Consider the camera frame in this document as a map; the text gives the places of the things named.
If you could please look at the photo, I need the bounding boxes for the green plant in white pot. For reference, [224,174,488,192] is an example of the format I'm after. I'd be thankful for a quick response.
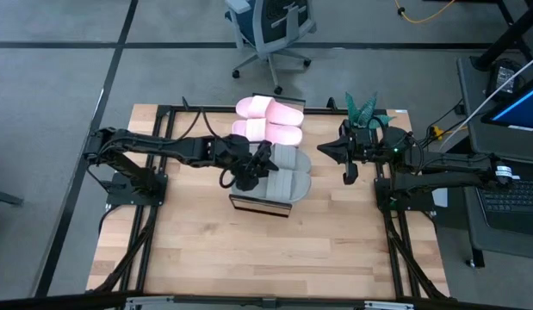
[343,91,396,130]

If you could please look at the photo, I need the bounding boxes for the black desk leg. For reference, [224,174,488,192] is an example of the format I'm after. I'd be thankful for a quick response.
[472,0,533,72]

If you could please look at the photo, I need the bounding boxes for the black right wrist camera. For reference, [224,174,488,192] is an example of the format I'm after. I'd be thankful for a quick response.
[343,161,359,185]

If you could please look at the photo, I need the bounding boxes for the black aluminium table frame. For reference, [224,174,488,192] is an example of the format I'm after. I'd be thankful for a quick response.
[87,102,450,302]

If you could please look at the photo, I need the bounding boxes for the grey office chair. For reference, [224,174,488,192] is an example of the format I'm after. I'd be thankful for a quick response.
[224,0,318,95]

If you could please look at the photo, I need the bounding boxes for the black keyboard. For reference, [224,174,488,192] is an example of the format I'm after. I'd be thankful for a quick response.
[476,178,533,236]

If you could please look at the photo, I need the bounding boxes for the yellow cable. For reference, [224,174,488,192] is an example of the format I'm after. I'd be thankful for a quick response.
[394,0,456,25]

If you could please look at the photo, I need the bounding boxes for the black power adapter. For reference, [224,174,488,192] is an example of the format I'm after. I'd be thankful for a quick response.
[485,59,528,100]

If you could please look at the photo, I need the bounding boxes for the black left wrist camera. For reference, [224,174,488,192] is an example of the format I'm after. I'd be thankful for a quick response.
[234,169,262,193]

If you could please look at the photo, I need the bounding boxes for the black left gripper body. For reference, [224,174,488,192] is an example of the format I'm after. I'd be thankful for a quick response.
[208,133,261,171]

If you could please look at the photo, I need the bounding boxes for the pink foam slide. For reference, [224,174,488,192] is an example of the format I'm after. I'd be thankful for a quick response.
[234,95,305,127]
[231,118,304,146]

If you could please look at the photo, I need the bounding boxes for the laptop computer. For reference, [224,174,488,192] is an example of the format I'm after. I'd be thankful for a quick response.
[457,55,533,262]

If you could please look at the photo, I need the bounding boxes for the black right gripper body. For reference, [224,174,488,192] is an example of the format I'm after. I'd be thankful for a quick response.
[346,128,381,163]

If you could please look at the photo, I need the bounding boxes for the grey foam slide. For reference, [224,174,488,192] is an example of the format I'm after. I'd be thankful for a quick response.
[230,169,313,203]
[248,143,313,173]

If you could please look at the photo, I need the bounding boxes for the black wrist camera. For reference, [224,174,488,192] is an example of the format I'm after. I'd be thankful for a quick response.
[343,161,359,185]
[234,169,262,193]

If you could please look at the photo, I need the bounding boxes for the screen with blue display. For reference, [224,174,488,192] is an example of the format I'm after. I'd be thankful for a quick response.
[480,72,533,134]

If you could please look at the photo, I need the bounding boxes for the grey stand foot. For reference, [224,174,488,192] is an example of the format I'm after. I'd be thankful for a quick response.
[0,188,24,208]

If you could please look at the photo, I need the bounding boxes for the white cable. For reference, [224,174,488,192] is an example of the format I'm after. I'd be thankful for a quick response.
[440,53,533,148]

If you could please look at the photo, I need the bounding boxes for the black crossbar silver brackets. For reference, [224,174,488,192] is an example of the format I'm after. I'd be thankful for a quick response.
[0,291,533,310]

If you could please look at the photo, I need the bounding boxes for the wooden shelf black metal frame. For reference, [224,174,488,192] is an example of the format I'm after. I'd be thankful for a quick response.
[228,92,308,220]

